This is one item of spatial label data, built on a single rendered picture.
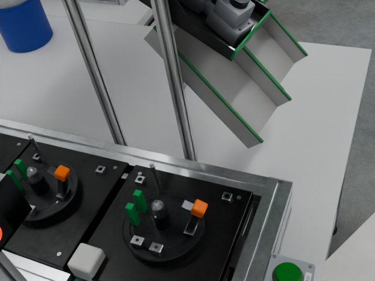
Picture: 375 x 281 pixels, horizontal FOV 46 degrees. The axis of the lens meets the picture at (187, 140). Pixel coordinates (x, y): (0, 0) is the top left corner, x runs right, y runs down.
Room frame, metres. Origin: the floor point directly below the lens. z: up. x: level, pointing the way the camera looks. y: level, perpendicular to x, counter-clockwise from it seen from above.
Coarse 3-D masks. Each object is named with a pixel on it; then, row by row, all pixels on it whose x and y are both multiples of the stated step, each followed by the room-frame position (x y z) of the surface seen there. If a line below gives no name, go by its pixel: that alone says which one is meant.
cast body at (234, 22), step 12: (228, 0) 0.62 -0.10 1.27; (240, 0) 0.61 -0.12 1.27; (204, 12) 0.66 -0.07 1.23; (216, 12) 0.62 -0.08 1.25; (228, 12) 0.60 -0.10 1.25; (240, 12) 0.59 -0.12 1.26; (216, 24) 0.62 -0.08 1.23; (228, 24) 0.60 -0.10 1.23; (240, 24) 0.61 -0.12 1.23; (252, 24) 0.61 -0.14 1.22; (228, 36) 0.60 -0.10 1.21; (240, 36) 0.60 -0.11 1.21
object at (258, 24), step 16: (144, 0) 0.67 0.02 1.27; (176, 0) 0.63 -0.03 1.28; (256, 0) 0.68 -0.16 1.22; (176, 16) 0.63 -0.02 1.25; (192, 16) 0.65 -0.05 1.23; (256, 16) 0.67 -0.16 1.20; (192, 32) 0.62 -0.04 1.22; (208, 32) 0.60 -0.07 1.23; (224, 48) 0.58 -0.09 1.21; (240, 48) 0.58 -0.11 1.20
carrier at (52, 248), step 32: (32, 160) 0.67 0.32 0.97; (64, 160) 0.65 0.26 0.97; (96, 160) 0.63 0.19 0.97; (32, 192) 0.56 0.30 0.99; (96, 192) 0.54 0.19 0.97; (32, 224) 0.49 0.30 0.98; (64, 224) 0.49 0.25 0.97; (96, 224) 0.49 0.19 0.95; (32, 256) 0.43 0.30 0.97; (64, 256) 0.42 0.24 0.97
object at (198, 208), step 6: (186, 204) 0.41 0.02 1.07; (192, 204) 0.40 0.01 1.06; (198, 204) 0.40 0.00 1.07; (204, 204) 0.40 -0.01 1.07; (186, 210) 0.40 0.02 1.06; (192, 210) 0.39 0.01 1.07; (198, 210) 0.39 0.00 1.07; (204, 210) 0.39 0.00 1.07; (192, 216) 0.39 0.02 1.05; (198, 216) 0.38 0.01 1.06; (192, 222) 0.40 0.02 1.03; (186, 228) 0.40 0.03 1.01; (192, 228) 0.40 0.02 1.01
